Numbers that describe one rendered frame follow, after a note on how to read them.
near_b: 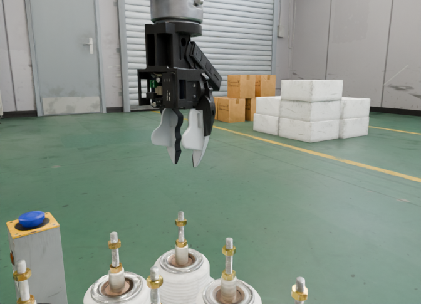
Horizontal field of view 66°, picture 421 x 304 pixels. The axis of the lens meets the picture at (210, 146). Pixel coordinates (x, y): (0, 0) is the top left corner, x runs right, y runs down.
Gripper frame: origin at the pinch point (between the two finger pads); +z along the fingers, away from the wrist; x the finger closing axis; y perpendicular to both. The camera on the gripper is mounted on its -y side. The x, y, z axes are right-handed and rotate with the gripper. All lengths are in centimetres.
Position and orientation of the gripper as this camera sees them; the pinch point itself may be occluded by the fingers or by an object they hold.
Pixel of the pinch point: (187, 156)
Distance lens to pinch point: 53.0
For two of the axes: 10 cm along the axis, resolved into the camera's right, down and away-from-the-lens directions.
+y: -5.1, 1.8, -8.4
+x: 8.6, 1.1, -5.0
